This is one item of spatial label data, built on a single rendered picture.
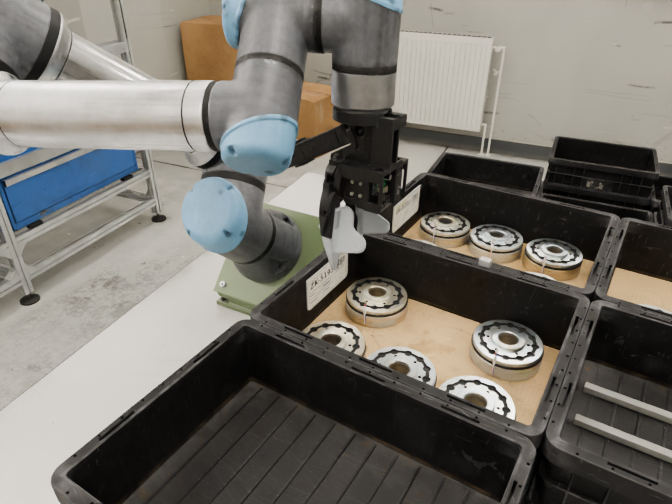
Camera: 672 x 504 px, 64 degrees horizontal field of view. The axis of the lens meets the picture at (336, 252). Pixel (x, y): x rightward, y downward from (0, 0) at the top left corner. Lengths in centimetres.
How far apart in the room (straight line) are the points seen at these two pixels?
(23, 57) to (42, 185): 179
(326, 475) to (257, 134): 40
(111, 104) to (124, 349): 59
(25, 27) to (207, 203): 35
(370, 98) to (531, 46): 328
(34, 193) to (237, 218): 175
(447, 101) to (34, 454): 341
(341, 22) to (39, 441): 76
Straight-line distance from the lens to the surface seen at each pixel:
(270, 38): 60
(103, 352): 111
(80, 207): 270
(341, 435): 72
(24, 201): 255
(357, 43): 61
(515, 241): 110
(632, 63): 387
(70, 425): 100
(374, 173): 63
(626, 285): 110
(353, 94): 62
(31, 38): 81
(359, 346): 80
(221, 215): 90
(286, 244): 103
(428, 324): 89
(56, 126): 67
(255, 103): 56
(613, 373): 90
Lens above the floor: 139
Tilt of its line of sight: 31 degrees down
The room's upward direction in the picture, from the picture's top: straight up
